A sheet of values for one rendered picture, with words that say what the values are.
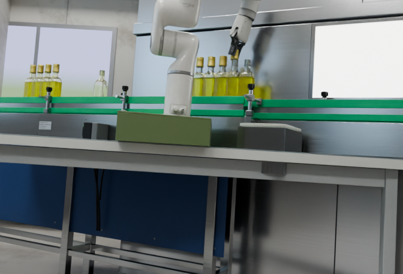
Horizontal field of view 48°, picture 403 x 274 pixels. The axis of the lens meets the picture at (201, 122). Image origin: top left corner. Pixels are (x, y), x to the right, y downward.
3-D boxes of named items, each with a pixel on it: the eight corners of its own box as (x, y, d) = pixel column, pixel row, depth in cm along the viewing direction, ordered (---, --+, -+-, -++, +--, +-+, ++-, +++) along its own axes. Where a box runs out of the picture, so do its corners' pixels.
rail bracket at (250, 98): (262, 119, 185) (264, 88, 186) (247, 114, 170) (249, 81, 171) (255, 118, 186) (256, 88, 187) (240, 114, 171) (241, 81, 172)
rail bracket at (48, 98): (51, 114, 224) (54, 87, 225) (40, 113, 218) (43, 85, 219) (45, 114, 226) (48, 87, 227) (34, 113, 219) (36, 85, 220)
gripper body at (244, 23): (243, 17, 202) (235, 41, 203) (234, 9, 193) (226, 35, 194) (258, 20, 199) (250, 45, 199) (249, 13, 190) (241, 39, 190)
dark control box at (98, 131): (107, 142, 205) (108, 124, 205) (96, 141, 198) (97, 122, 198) (93, 142, 209) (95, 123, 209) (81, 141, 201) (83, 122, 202)
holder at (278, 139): (304, 154, 174) (306, 134, 175) (284, 151, 150) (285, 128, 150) (262, 151, 182) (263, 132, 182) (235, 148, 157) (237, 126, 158)
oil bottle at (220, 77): (228, 120, 199) (231, 72, 201) (222, 119, 194) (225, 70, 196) (216, 120, 202) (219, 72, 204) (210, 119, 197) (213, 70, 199)
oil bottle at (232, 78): (240, 121, 197) (243, 72, 199) (235, 119, 192) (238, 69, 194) (228, 120, 199) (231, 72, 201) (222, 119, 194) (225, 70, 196)
